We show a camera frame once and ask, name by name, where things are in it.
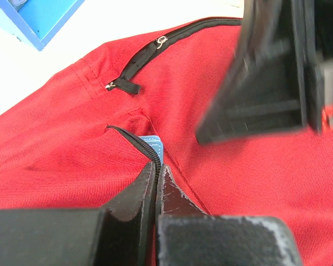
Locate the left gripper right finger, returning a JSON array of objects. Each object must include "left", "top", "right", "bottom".
[{"left": 155, "top": 165, "right": 302, "bottom": 265}]

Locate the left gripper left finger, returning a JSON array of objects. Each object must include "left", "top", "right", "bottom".
[{"left": 0, "top": 162, "right": 155, "bottom": 265}]

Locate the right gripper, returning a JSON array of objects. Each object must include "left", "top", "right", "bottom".
[{"left": 196, "top": 1, "right": 333, "bottom": 144}]

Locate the red backpack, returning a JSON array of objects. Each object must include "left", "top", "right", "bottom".
[{"left": 0, "top": 18, "right": 333, "bottom": 265}]

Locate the blue card wallet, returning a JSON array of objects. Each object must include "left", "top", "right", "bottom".
[{"left": 140, "top": 135, "right": 164, "bottom": 164}]

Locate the blue colourful shelf unit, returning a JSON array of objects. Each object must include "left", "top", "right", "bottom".
[{"left": 0, "top": 0, "right": 84, "bottom": 51}]

